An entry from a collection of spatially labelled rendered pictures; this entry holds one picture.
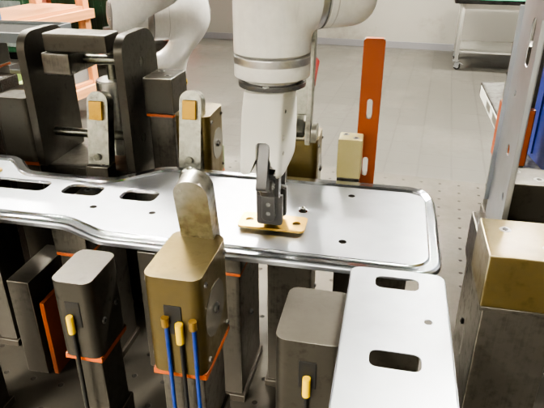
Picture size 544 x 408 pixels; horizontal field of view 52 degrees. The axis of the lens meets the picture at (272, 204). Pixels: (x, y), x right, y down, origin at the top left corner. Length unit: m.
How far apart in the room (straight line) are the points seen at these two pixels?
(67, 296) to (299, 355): 0.27
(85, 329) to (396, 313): 0.35
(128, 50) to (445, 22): 6.49
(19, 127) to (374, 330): 0.73
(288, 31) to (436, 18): 6.70
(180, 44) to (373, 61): 0.65
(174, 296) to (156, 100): 0.47
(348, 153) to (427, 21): 6.49
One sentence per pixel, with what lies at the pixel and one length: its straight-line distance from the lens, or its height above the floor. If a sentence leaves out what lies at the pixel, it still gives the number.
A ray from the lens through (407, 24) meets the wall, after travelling 7.29.
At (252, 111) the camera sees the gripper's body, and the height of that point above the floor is 1.16.
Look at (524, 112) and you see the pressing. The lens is 0.62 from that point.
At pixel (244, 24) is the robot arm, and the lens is 0.59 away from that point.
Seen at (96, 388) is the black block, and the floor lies 0.83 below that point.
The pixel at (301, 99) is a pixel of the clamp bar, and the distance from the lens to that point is 0.84.
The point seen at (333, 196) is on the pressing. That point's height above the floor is 1.00.
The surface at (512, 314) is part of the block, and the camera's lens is 0.61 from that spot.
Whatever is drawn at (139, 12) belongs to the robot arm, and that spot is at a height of 1.18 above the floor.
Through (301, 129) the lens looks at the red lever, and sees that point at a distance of 0.84.
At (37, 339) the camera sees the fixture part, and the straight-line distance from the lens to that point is 0.95.
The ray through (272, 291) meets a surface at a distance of 0.80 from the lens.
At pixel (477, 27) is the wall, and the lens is 7.29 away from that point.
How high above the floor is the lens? 1.34
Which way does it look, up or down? 26 degrees down
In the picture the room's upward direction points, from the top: straight up
